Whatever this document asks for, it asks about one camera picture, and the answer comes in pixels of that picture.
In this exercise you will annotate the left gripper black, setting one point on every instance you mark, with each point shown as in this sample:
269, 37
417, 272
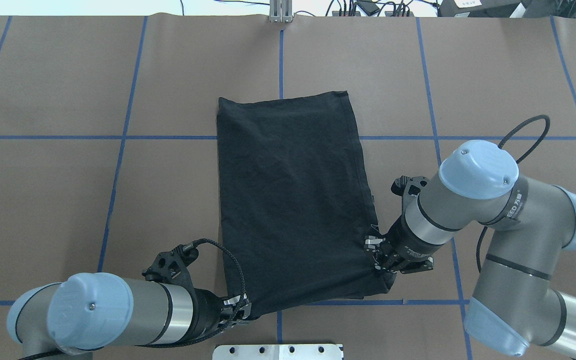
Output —
208, 309

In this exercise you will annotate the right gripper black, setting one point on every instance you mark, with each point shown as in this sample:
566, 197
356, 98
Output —
400, 240

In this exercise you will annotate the black graphic t-shirt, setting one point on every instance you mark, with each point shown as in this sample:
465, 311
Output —
295, 201

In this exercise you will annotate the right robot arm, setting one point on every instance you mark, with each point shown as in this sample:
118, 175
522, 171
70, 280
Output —
512, 305

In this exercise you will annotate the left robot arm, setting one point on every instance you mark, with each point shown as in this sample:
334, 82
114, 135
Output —
91, 311

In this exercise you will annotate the black box device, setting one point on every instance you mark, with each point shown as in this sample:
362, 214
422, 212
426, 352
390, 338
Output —
477, 8

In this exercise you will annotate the aluminium frame post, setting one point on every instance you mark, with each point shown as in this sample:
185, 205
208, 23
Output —
281, 11

